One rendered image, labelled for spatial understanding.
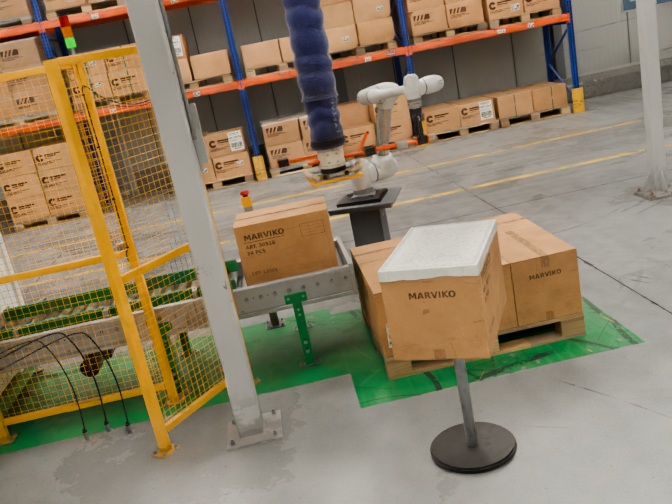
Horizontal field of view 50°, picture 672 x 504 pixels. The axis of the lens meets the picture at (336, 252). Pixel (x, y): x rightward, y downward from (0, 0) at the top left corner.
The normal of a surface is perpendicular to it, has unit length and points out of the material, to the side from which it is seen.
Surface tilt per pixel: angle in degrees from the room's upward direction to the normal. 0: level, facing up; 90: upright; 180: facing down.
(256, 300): 90
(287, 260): 90
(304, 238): 90
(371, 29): 88
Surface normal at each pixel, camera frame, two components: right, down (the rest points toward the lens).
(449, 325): -0.32, 0.33
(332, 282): 0.11, 0.26
